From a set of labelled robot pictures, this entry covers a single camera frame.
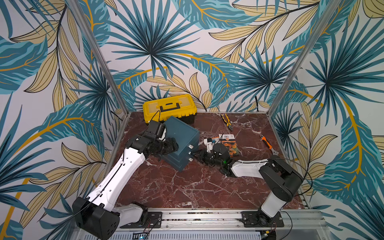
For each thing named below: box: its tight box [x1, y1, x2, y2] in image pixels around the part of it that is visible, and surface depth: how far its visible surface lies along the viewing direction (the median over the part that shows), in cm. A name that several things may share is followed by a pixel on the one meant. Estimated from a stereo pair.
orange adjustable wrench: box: [259, 134, 280, 156], surface depth 103 cm
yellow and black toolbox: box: [142, 94, 198, 125], surface depth 102 cm
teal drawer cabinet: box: [161, 116, 200, 172], surface depth 82 cm
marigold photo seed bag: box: [221, 136, 239, 158], surface depth 103 cm
